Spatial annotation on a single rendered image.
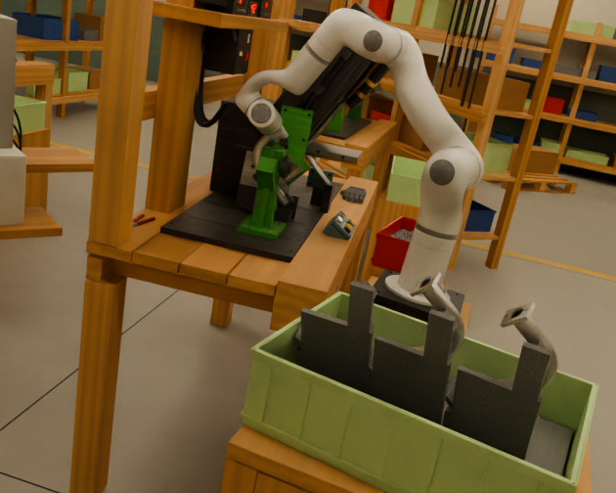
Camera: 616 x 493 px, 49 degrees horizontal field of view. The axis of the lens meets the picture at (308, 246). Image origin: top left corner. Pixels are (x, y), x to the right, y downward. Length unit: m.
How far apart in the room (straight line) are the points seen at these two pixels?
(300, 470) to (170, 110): 1.30
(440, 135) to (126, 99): 0.84
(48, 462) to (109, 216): 0.99
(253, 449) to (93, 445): 1.02
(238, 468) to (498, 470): 0.49
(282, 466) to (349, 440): 0.14
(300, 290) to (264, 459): 0.61
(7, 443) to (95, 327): 0.73
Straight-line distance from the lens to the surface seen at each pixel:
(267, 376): 1.33
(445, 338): 1.22
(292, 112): 2.39
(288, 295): 1.83
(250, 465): 1.36
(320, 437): 1.33
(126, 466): 2.56
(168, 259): 1.91
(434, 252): 1.86
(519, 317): 1.17
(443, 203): 1.80
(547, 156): 9.60
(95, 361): 2.14
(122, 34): 1.85
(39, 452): 2.62
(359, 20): 1.93
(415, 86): 1.86
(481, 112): 4.85
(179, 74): 2.21
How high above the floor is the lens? 1.58
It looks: 19 degrees down
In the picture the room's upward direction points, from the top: 11 degrees clockwise
